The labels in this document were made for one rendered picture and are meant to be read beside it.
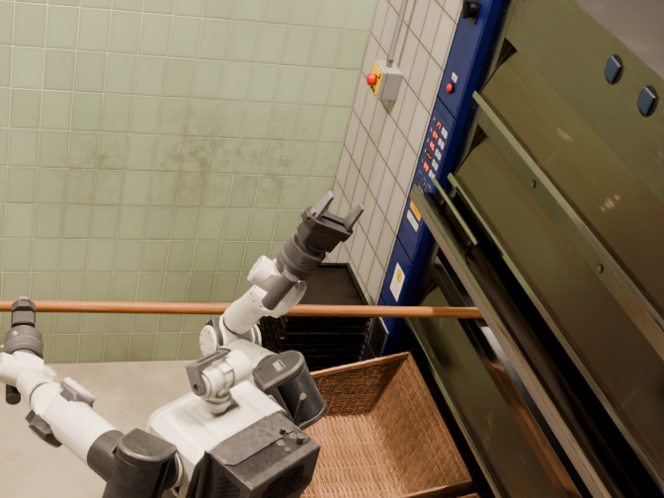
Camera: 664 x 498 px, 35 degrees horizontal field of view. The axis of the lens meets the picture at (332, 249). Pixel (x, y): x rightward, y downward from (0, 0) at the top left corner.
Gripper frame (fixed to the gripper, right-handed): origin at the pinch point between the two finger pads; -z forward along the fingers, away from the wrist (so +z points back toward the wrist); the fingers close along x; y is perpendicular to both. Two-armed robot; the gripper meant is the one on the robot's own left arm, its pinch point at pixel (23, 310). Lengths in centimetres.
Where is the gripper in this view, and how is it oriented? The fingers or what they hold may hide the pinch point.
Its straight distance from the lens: 269.4
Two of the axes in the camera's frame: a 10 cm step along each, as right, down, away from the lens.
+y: 9.6, 0.2, 3.0
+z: 2.3, 5.8, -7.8
